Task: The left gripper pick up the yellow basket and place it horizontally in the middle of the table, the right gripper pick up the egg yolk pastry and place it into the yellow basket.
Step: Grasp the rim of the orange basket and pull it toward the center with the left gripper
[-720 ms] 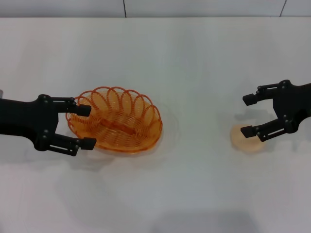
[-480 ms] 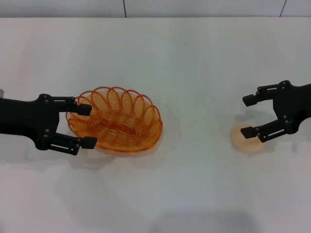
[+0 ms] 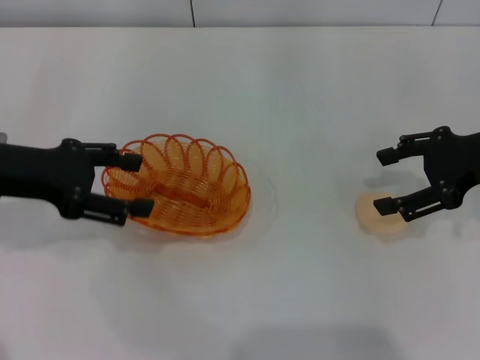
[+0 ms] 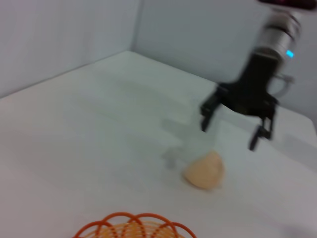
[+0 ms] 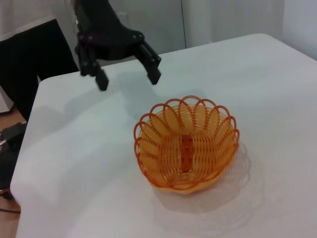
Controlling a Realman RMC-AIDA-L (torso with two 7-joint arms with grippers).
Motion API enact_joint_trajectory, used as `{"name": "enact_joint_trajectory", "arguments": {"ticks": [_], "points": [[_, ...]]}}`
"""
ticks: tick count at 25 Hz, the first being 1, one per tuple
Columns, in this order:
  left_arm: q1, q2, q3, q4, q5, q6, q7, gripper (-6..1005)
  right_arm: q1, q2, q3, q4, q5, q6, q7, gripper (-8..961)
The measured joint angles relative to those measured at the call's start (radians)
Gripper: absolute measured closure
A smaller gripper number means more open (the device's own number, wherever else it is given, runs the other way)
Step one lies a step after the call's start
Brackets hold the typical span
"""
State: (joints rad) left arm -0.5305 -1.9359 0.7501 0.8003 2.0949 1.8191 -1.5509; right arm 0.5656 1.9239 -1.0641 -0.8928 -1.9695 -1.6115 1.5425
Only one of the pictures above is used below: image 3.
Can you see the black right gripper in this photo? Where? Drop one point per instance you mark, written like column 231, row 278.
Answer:
column 457, row 161

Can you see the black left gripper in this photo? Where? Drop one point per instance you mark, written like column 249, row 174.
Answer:
column 41, row 172

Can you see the round pale bread bun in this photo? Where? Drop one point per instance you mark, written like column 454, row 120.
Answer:
column 365, row 217

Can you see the orange woven plastic basket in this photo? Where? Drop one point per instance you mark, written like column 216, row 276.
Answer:
column 195, row 202

